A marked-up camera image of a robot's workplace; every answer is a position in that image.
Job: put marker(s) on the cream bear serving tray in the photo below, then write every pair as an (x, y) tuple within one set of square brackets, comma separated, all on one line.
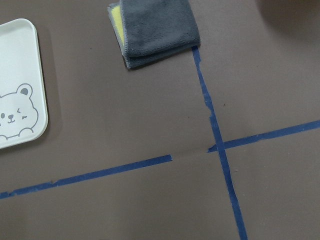
[(23, 104)]

